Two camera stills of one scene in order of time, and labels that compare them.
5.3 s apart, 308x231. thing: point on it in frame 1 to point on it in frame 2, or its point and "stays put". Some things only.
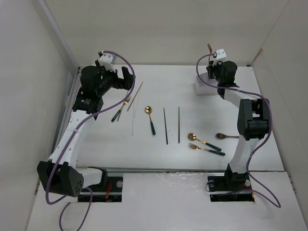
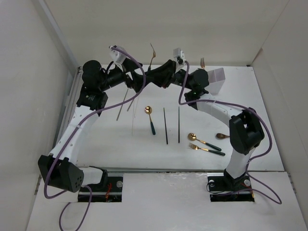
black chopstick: [165, 122] stays put
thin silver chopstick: [134, 116] stays put
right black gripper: [211, 67] to [163, 75]
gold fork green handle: [125, 102] to [154, 55]
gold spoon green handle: [192, 136] stays put
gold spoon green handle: [148, 109] stays put
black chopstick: [178, 139] stays put
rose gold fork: [209, 48] to [202, 62]
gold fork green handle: [192, 146] stays put
